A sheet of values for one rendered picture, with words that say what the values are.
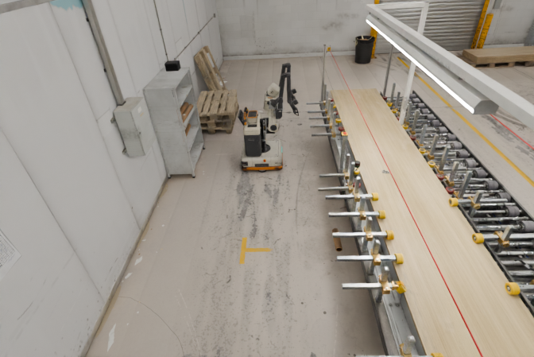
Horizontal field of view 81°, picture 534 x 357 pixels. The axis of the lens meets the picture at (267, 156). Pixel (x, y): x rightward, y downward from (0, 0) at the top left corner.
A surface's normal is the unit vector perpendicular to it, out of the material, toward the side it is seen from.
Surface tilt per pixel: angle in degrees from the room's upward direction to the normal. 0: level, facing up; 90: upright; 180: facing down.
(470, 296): 0
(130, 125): 90
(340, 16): 90
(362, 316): 0
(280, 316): 0
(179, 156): 90
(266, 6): 90
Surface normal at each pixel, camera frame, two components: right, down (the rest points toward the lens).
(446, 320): -0.05, -0.83
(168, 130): -0.03, 0.56
